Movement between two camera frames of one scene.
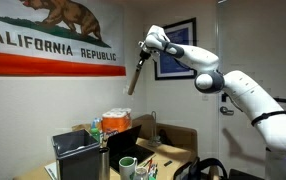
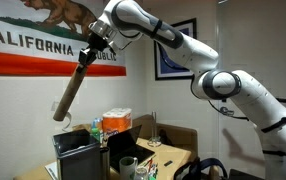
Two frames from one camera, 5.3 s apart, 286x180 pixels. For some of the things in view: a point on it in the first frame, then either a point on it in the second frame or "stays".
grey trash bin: (77, 156) stays
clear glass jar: (141, 173) stays
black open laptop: (124, 144) stays
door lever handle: (225, 111) stays
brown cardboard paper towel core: (134, 81) to (69, 93)
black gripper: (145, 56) to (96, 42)
